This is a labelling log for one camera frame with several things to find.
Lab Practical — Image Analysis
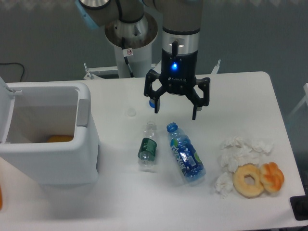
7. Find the orange bread inside bin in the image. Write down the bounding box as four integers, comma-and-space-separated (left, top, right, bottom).
46, 135, 74, 142

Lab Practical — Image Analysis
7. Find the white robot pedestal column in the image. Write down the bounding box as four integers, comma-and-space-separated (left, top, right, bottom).
105, 13, 158, 78

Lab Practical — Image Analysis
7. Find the small crumpled white tissue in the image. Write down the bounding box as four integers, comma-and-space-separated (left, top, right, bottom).
214, 172, 233, 198

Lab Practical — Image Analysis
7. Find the plain ring donut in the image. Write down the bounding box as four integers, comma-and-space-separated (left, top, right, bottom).
232, 164, 264, 198

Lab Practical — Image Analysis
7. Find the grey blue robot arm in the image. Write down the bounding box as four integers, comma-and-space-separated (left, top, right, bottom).
77, 0, 210, 120

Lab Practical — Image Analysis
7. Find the large crumpled white tissue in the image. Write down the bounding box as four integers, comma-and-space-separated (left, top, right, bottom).
218, 136, 274, 173

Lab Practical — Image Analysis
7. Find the black cable on pedestal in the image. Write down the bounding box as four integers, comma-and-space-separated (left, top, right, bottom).
120, 37, 135, 78

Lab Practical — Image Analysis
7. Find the white metal base frame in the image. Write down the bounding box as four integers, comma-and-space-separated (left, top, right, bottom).
84, 59, 221, 80

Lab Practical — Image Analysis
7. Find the orange twisted bread roll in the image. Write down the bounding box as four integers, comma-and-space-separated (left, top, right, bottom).
260, 162, 284, 193

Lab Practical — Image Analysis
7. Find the blue plastic drink bottle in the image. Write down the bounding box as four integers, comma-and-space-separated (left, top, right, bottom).
167, 122, 206, 186

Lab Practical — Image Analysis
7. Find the white open trash bin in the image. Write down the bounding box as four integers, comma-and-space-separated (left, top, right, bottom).
0, 81, 99, 185

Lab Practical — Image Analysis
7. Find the clear bottle green label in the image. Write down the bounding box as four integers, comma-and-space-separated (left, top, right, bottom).
137, 121, 157, 172

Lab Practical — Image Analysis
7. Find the blue bottle cap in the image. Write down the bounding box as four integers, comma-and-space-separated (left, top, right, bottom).
149, 99, 155, 108

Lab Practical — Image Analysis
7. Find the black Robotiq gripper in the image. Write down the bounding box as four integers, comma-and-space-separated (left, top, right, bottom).
143, 48, 211, 121

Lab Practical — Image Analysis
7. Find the black floor cable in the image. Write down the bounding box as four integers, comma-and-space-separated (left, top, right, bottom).
0, 62, 26, 82

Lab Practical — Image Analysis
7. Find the black device at edge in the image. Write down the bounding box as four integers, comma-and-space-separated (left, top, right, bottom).
290, 195, 308, 221

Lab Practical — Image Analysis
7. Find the orange object left edge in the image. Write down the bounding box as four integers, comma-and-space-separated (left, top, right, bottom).
0, 187, 3, 211

